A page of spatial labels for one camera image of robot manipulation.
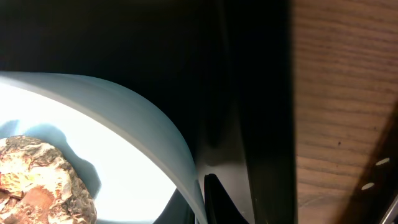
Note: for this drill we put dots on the brown food scrap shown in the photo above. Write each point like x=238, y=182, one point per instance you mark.
x=38, y=185

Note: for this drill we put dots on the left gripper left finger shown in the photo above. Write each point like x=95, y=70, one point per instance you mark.
x=177, y=211

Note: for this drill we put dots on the black waste tray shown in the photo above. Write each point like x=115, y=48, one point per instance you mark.
x=195, y=60

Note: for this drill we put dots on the small light blue bowl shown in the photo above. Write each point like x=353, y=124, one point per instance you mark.
x=128, y=153

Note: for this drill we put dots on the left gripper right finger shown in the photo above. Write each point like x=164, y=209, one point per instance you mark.
x=219, y=207

